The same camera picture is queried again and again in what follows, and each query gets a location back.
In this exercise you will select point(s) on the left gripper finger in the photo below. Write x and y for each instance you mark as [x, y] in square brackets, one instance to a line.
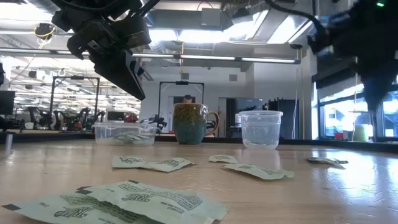
[136, 70]
[115, 71]

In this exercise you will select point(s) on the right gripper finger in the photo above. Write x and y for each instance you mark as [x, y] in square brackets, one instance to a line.
[382, 88]
[370, 93]

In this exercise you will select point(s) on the clear rectangular plastic container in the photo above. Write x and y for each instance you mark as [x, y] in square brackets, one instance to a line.
[105, 132]

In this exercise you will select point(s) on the dark green bordered sweetener packet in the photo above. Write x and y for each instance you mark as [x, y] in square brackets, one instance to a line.
[259, 144]
[325, 160]

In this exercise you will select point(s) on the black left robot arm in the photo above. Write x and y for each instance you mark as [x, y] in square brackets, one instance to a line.
[81, 12]

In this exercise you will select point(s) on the background black robot arm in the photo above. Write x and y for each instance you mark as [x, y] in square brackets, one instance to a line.
[157, 119]
[99, 115]
[43, 118]

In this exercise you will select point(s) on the yellow-green container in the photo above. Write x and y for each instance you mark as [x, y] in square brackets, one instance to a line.
[361, 133]

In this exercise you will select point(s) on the small dark monitor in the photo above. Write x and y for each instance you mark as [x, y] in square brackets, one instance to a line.
[115, 116]

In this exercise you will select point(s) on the red box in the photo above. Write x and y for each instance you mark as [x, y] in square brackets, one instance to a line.
[131, 118]

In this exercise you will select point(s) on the red container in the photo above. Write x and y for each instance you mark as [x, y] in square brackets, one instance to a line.
[339, 136]

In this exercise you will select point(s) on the person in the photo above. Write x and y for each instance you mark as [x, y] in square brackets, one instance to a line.
[187, 98]

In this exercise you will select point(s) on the green glazed ceramic mug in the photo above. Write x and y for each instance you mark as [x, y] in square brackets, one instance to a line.
[189, 124]

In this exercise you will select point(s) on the tall black cabinet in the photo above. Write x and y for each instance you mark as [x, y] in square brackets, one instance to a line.
[287, 118]
[230, 118]

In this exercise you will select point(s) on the grey ceiling box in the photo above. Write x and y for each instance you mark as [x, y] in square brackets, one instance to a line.
[211, 17]

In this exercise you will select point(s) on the white cup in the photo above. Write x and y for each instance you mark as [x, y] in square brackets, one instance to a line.
[29, 125]

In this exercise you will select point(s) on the black computer monitor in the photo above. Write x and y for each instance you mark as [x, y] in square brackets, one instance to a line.
[7, 102]

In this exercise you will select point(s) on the white wipes canister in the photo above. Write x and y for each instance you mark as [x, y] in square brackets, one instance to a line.
[237, 120]

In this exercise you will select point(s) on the clear round plastic cup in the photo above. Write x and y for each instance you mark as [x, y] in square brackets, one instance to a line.
[261, 124]

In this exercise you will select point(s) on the grey cabinet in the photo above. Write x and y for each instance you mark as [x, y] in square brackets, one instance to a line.
[248, 104]

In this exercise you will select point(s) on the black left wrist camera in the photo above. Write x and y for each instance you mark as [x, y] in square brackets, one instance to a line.
[136, 31]

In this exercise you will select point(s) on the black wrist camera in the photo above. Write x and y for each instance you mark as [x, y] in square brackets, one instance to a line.
[317, 40]
[136, 31]

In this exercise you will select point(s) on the black frame rig with camera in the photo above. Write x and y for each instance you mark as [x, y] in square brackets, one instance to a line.
[182, 82]

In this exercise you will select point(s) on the grey wall vent grille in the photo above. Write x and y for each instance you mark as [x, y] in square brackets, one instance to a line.
[233, 77]
[185, 76]

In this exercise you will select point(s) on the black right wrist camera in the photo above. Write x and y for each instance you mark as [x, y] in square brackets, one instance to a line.
[317, 40]

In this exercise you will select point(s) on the silver metal post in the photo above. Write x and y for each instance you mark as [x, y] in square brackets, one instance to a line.
[8, 143]

